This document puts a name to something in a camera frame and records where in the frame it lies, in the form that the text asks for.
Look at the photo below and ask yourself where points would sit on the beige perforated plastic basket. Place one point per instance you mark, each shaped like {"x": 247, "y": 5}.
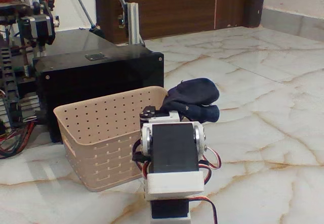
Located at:
{"x": 101, "y": 133}

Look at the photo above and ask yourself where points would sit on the aluminium extrusion post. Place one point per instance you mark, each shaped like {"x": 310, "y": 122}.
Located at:
{"x": 134, "y": 21}

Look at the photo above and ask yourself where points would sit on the glossy black box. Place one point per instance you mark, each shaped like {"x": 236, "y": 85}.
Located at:
{"x": 101, "y": 77}

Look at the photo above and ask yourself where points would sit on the dark navy cloth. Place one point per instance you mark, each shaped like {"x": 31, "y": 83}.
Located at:
{"x": 195, "y": 95}

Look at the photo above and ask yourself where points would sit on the small metal plate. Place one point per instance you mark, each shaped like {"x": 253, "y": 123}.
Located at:
{"x": 95, "y": 56}

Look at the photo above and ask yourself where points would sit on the thin metal rod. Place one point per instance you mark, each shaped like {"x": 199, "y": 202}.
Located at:
{"x": 83, "y": 9}

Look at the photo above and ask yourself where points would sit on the dark brown wooden door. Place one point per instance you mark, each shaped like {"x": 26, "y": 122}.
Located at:
{"x": 177, "y": 6}

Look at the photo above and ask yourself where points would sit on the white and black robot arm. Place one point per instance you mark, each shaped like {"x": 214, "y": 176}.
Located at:
{"x": 172, "y": 148}

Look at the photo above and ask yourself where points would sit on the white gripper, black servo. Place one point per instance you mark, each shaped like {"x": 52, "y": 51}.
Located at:
{"x": 170, "y": 116}

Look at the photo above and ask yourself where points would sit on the black metal frame machine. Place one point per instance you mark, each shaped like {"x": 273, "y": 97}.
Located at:
{"x": 33, "y": 26}

